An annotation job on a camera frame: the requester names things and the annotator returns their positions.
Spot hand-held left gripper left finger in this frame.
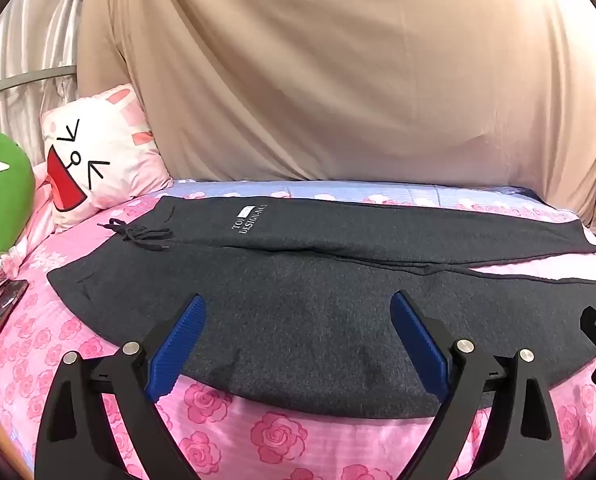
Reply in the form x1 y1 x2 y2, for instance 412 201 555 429
34 294 207 480

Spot pink floral bed sheet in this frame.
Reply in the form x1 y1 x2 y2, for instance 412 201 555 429
0 177 596 480

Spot grey metal rail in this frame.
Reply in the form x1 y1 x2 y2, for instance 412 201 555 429
0 64 77 99

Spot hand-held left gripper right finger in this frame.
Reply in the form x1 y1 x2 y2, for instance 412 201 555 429
390 290 566 480

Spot pink striped pillow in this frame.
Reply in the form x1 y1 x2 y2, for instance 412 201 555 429
8 161 61 261

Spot dark grey pants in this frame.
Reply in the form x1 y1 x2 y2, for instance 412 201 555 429
47 195 596 418

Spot beige hanging cloth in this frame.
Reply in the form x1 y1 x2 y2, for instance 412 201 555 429
75 0 596 241

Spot cartoon face pillow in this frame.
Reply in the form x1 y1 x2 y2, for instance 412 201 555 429
40 84 173 231

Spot green plush toy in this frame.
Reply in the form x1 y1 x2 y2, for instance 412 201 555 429
0 130 35 271

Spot black eyeglasses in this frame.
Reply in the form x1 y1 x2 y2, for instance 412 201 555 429
0 278 27 323

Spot silver satin curtain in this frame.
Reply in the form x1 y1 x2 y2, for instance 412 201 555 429
0 0 99 131

